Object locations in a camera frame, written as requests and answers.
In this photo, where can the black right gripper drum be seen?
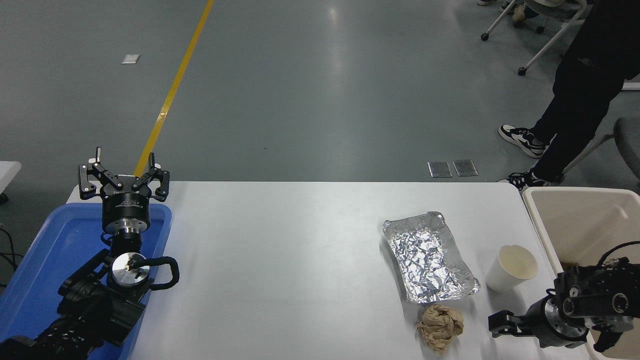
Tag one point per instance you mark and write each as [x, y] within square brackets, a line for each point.
[540, 322]

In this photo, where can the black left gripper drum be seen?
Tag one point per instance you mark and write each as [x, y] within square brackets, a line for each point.
[126, 210]

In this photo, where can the white paper cup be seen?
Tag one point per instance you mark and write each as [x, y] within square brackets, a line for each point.
[507, 275]

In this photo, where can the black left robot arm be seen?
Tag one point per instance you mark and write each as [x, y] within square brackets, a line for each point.
[95, 305]

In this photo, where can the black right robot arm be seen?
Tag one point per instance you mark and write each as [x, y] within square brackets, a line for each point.
[595, 297]

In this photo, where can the crumpled tan paper ball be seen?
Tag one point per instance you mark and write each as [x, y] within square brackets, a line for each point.
[440, 327]

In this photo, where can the blue plastic tray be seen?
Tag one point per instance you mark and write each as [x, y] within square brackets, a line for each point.
[55, 245]

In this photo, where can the crumpled foil tray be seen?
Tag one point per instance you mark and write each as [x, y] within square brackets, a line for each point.
[430, 257]

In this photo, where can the small white side table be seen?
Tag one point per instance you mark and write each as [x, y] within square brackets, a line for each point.
[7, 175]

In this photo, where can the large pale bin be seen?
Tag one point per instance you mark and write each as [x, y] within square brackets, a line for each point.
[580, 225]

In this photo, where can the white floor patch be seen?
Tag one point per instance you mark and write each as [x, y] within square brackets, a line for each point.
[131, 59]

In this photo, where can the metal floor plate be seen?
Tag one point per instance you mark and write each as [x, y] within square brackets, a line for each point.
[440, 169]
[465, 168]

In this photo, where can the grey seat chair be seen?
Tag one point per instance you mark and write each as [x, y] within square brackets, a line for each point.
[627, 140]

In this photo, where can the person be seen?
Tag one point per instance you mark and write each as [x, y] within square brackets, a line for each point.
[519, 14]
[580, 90]

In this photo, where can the white flat bar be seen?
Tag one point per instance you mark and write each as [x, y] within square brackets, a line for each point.
[631, 86]

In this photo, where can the white frame wheeled chair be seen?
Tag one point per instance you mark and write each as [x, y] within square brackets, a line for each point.
[547, 45]

